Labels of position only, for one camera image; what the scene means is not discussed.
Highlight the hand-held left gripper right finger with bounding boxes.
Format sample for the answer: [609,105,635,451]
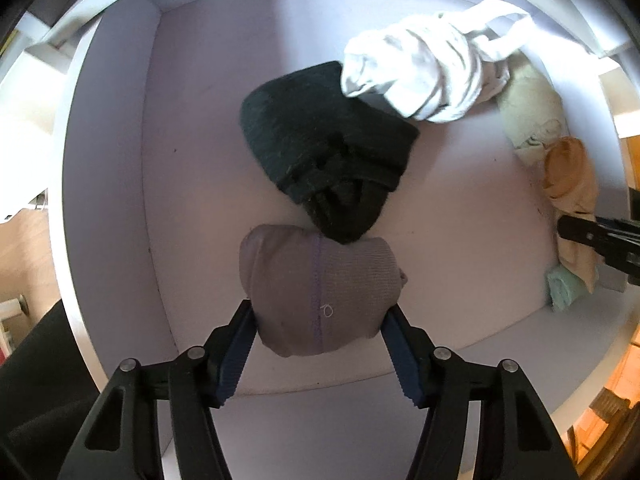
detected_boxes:
[380,305,581,480]

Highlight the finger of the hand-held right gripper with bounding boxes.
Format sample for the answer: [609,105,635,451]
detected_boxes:
[602,247,640,289]
[557,215,640,252]

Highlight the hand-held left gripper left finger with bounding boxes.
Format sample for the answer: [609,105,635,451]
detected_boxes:
[62,299,257,480]

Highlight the peach and cream fleece garment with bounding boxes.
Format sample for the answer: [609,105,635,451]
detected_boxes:
[542,136,601,295]

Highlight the mint towel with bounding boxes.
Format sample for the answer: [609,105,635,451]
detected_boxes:
[545,266,588,313]

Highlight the grey-brown knit garment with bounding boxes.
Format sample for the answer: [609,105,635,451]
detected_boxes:
[239,224,408,358]

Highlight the cream knit sock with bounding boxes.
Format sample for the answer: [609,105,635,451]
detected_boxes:
[495,55,566,167]

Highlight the white cabinet compartment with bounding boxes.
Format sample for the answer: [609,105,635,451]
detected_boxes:
[0,0,636,480]

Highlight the white cloth garment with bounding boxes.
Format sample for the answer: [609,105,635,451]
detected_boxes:
[341,0,536,123]

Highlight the dark knit garment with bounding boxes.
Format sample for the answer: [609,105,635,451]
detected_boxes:
[239,60,421,246]

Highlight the wooden furniture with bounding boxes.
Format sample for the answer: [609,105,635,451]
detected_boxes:
[570,320,640,480]

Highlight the dark cloth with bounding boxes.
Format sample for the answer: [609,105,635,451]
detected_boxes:
[0,297,108,480]

